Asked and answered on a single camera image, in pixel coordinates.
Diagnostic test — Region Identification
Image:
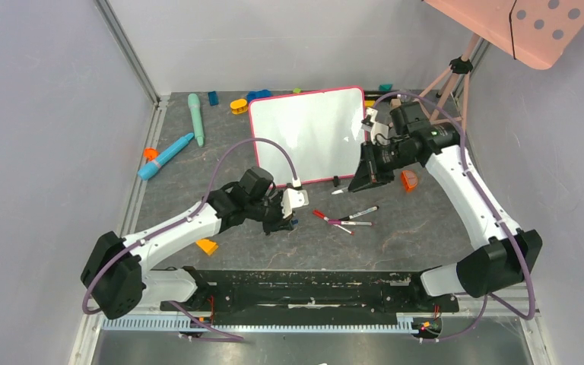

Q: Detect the small orange toy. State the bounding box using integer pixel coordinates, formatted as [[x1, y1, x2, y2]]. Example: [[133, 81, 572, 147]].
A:
[[143, 148, 160, 161]]

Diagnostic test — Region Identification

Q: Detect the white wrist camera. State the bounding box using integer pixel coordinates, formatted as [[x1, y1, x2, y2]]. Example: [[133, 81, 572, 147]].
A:
[[361, 107, 390, 145], [281, 188, 309, 219]]

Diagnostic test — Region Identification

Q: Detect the teal block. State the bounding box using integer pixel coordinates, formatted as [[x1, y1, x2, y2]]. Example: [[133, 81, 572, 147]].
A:
[[378, 84, 393, 93]]

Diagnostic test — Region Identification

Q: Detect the orange wedge block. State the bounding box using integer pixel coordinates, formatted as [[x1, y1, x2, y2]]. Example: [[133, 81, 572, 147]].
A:
[[195, 239, 219, 256]]

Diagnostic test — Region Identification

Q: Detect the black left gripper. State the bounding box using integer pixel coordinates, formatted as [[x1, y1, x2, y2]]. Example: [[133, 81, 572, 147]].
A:
[[246, 190, 296, 236]]

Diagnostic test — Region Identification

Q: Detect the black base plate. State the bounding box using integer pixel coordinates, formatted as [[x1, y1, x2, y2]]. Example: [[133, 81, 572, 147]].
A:
[[180, 267, 459, 325]]

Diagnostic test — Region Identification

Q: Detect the white toothed cable rail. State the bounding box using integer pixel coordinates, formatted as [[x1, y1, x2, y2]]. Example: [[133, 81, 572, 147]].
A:
[[101, 315, 418, 335]]

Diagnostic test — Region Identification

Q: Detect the blue toy car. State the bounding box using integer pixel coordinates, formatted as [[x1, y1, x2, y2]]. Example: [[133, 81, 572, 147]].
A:
[[246, 89, 272, 103]]

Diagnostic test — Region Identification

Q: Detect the red capped marker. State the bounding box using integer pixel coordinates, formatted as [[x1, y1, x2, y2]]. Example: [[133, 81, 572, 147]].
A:
[[313, 210, 354, 235]]

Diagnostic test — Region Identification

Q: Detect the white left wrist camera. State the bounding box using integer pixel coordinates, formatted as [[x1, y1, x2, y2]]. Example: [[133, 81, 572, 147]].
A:
[[281, 188, 309, 219]]

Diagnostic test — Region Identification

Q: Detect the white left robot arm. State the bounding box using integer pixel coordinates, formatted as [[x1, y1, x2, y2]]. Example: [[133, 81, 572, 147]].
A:
[[81, 167, 309, 319]]

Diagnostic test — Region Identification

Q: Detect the black capped marker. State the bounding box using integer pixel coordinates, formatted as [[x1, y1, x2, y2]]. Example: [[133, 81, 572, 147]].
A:
[[340, 205, 379, 221]]

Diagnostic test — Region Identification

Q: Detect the wooden cube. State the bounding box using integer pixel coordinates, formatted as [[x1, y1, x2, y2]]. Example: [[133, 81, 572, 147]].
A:
[[389, 98, 402, 110]]

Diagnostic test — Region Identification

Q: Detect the pink framed whiteboard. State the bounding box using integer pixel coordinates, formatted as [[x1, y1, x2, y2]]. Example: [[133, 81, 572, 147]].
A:
[[249, 86, 364, 186]]

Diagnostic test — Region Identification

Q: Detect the teal toy microphone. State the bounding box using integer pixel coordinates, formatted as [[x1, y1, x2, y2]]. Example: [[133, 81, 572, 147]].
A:
[[187, 94, 205, 147]]

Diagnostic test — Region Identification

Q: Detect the dark blue block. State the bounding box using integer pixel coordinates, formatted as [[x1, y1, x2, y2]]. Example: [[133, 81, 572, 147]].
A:
[[208, 91, 219, 106]]

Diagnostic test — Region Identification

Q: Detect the large light blue marker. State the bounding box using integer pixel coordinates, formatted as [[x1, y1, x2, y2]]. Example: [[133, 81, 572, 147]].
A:
[[137, 132, 194, 181]]

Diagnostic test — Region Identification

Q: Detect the pink tripod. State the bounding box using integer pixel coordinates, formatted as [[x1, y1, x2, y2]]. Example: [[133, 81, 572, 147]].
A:
[[419, 33, 481, 130]]

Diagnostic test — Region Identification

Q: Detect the purple capped marker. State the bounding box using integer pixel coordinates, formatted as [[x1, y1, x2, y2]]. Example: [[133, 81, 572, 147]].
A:
[[328, 220, 374, 227]]

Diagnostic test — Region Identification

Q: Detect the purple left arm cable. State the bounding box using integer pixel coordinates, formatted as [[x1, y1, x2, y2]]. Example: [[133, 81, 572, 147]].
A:
[[81, 138, 302, 344]]

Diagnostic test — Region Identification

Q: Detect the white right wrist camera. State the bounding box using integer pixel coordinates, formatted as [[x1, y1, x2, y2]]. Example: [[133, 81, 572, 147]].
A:
[[361, 107, 390, 145]]

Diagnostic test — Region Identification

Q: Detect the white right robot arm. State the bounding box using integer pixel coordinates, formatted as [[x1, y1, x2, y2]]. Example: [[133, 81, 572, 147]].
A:
[[347, 108, 542, 310]]

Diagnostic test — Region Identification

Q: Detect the pink perforated panel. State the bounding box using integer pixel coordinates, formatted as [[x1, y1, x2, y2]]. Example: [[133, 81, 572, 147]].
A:
[[426, 0, 584, 70]]

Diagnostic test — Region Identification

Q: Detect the yellow oval toy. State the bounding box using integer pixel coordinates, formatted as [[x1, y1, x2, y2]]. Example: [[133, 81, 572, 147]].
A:
[[230, 98, 249, 115]]

